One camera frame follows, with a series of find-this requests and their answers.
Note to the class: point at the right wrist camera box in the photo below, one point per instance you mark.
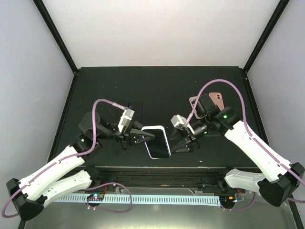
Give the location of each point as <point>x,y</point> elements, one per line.
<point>180,122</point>

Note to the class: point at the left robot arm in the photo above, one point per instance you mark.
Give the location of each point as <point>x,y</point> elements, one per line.
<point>33,193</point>

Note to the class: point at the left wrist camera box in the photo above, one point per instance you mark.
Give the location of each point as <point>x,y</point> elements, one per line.
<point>125,119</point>

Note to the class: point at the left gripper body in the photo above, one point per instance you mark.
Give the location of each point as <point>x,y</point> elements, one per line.
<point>125,140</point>

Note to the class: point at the small circuit board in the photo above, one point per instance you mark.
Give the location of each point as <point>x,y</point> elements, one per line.
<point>95,197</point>

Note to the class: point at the lavender cased phone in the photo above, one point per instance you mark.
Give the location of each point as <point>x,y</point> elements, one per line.
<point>158,148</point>

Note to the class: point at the right black frame post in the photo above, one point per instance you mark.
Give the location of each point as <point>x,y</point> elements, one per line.
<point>277,13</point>

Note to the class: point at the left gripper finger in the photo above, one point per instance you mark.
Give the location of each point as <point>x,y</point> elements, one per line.
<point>139,136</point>
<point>137,125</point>

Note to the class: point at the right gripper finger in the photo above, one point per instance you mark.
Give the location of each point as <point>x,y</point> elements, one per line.
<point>176,134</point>
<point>182,146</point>

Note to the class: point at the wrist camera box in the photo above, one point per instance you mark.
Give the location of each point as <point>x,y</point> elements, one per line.
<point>125,119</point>
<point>180,122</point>

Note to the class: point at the pink phone case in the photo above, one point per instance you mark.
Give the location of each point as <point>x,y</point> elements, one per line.
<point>217,99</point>

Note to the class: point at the left black frame post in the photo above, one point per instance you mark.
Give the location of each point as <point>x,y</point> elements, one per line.
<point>55,33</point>

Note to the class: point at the light blue slotted cable duct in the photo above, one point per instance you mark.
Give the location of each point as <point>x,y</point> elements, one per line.
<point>144,199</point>

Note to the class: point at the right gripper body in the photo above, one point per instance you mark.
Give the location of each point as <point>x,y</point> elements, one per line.
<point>191,138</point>

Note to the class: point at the black frame post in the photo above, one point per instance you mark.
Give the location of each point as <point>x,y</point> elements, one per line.
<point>55,33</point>
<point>277,13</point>

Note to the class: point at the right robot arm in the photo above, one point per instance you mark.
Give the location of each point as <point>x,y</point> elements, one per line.
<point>278,177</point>

